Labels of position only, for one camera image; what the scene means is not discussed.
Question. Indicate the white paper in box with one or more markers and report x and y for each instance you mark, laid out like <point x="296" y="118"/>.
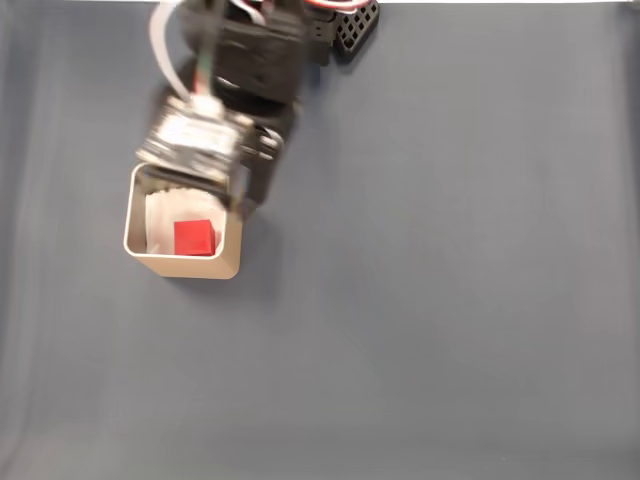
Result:
<point x="162" y="220"/>

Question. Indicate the red cube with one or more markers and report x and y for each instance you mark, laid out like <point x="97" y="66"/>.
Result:
<point x="192" y="237"/>

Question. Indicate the blue-grey table mat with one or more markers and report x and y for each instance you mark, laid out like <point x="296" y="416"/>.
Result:
<point x="400" y="300"/>

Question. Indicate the camera circuit board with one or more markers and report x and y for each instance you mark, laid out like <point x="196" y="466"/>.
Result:
<point x="192" y="137"/>

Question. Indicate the beige square box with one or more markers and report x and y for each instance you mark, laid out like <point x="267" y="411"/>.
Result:
<point x="200" y="267"/>

